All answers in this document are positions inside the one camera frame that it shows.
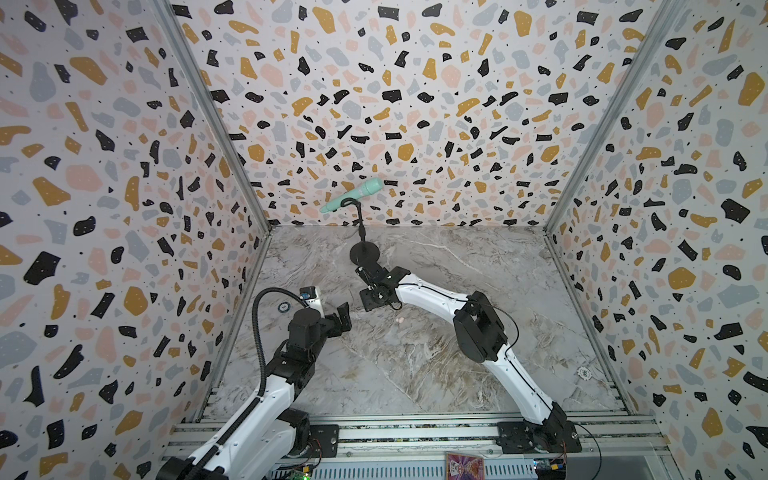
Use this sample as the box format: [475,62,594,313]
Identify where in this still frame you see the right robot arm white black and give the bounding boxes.
[356,263,578,449]

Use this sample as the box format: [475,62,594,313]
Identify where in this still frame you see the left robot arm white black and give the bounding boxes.
[157,303,351,479]

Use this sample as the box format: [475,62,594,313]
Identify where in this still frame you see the black microphone stand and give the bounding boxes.
[340,198,380,266]

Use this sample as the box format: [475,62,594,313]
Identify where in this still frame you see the mint green microphone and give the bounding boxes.
[320,178,384,213]

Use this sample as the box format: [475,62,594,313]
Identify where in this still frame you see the colourful card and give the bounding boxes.
[445,453,486,480]

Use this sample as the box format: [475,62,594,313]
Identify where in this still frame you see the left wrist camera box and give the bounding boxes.
[299,286,324,316]

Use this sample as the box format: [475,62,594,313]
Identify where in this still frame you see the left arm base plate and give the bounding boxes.
[257,423,341,461]

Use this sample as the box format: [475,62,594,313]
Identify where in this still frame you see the aluminium rail frame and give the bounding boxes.
[266,411,682,479]

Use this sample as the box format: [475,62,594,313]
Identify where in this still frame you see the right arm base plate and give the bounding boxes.
[496,420,582,454]

